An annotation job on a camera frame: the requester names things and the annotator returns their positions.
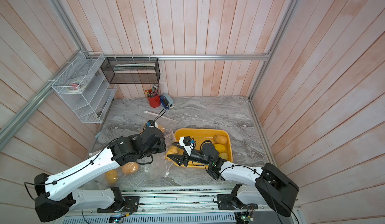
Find clear zipper bag pink zip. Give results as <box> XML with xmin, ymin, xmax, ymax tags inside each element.
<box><xmin>85</xmin><ymin>165</ymin><xmax>145</xmax><ymax>189</ymax></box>

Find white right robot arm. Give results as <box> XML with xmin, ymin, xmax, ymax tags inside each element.
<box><xmin>168</xmin><ymin>142</ymin><xmax>299</xmax><ymax>218</ymax></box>

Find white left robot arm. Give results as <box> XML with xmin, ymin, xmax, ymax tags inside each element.
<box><xmin>33</xmin><ymin>126</ymin><xmax>165</xmax><ymax>223</ymax></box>

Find yellow plastic tray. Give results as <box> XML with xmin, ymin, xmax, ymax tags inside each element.
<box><xmin>174</xmin><ymin>128</ymin><xmax>233</xmax><ymax>162</ymax></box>

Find light blue stapler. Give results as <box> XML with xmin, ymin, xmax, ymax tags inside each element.
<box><xmin>168</xmin><ymin>96</ymin><xmax>174</xmax><ymax>109</ymax></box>

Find red metal pencil bucket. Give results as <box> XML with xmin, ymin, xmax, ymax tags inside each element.
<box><xmin>147</xmin><ymin>95</ymin><xmax>161</xmax><ymax>108</ymax></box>

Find coloured pencils bunch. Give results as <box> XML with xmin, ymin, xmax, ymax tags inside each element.
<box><xmin>145</xmin><ymin>83</ymin><xmax>159</xmax><ymax>98</ymax></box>

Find tape roll on shelf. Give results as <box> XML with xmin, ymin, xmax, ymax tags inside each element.
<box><xmin>65</xmin><ymin>79</ymin><xmax>86</xmax><ymax>93</ymax></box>

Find white wire mesh shelf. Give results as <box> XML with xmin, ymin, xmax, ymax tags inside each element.
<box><xmin>52</xmin><ymin>51</ymin><xmax>117</xmax><ymax>124</ymax></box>

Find black mesh wall basket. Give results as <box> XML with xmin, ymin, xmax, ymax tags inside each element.
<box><xmin>101</xmin><ymin>57</ymin><xmax>161</xmax><ymax>84</ymax></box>

